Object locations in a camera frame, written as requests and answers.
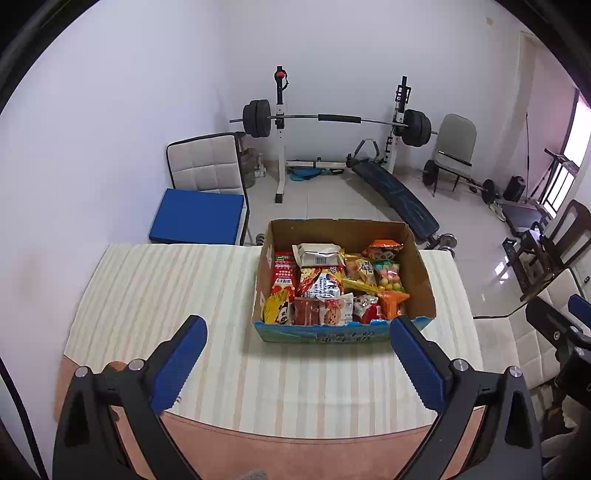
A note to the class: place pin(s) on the white padded chair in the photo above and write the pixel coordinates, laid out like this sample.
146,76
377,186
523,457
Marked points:
203,161
521,332

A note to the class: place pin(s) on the small orange snack packet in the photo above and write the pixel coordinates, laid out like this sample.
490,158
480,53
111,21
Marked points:
392,304

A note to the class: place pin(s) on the thin dark pole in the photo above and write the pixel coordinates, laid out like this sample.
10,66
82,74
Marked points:
526,138

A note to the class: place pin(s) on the yellow panda snack packet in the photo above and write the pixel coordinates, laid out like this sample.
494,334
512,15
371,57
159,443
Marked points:
276,309

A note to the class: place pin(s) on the yellow egg biscuit packet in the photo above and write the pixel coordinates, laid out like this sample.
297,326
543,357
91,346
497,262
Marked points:
360,272

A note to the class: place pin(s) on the barbell with black plates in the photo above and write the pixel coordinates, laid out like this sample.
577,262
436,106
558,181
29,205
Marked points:
256,119

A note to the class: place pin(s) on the colourful candy ball packet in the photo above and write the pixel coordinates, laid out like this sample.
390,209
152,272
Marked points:
388,277

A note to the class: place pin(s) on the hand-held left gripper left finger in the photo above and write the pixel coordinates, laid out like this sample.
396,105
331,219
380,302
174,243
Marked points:
182,364

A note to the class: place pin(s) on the person's right hand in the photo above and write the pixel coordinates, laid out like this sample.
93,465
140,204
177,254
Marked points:
559,450

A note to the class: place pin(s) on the black dumbbell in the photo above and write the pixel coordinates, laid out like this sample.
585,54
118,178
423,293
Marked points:
444,241

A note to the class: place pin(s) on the silver white barcode packet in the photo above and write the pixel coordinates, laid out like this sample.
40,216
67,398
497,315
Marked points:
316,254

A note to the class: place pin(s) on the blue seat cushion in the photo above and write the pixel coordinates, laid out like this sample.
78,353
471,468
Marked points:
196,214

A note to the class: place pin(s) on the chocolate chip cookie packet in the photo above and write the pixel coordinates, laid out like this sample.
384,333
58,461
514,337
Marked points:
337,309

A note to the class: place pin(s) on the dark wooden chair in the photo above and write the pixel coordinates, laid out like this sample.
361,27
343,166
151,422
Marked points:
549,249

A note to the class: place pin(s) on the black sit-up bench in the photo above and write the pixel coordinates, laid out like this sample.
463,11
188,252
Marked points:
392,189

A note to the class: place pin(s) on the window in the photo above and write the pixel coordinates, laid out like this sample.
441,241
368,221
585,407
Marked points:
575,152

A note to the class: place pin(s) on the red white snack packet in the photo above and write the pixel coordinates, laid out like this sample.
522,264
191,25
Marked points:
367,309

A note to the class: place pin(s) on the white barbell rack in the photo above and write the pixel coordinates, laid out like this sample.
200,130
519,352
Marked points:
280,152

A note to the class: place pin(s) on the clear plastic jars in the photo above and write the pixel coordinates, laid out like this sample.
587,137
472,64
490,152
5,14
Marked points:
251,175

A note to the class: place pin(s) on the dark red snack packet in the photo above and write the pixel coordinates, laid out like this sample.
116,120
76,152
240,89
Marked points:
305,311

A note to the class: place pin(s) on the blue disc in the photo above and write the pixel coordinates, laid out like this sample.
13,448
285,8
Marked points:
302,174

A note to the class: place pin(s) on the dark low bench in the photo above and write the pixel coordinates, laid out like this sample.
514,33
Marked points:
521,217

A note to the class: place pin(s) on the white shoe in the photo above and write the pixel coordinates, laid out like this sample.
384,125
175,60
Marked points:
496,211

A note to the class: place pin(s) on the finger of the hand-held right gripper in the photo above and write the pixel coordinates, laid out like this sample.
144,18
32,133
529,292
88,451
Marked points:
551,323
581,308

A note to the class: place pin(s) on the small floor barbell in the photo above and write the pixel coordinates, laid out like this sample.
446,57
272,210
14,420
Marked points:
429,171

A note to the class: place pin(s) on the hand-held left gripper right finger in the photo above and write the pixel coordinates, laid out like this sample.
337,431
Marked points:
415,364

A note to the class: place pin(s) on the black speaker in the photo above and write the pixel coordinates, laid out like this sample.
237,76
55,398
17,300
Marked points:
515,187

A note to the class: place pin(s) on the striped tablecloth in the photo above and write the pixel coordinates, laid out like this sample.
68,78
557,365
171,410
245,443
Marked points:
161,286

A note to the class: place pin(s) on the red snack packet stack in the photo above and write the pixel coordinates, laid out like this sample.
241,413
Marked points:
282,272

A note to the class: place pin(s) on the orange cartoon snack packet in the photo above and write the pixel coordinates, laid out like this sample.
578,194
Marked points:
383,249

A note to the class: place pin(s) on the grey chair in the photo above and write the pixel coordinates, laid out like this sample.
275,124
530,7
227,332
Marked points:
457,138

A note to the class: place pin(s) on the red yellow instant noodle packet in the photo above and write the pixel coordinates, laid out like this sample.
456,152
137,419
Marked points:
321,284

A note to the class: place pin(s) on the brown cardboard box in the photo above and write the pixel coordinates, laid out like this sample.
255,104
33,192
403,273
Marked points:
418,281

